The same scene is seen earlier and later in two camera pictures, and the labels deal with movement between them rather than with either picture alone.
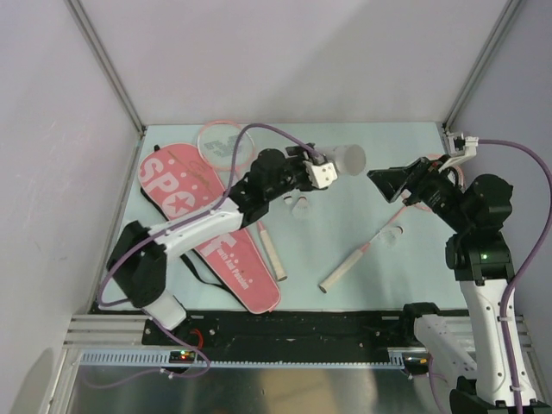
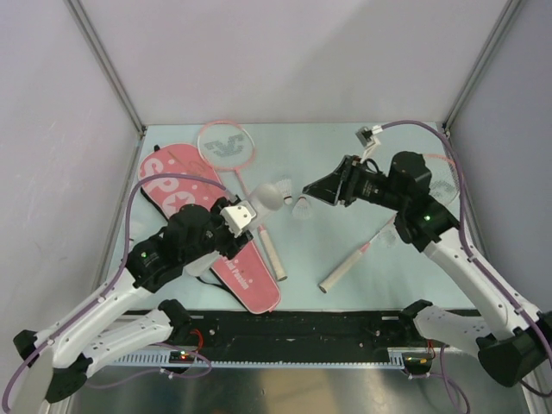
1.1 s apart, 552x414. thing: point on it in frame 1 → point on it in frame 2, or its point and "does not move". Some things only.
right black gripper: (416, 178) → (346, 175)
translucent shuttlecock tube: (348, 159) → (263, 198)
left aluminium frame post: (105, 62) does not move
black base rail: (351, 330) does not move
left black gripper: (302, 159) → (232, 245)
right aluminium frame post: (510, 15) does not move
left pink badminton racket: (228, 146) does not move
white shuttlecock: (302, 209) does not move
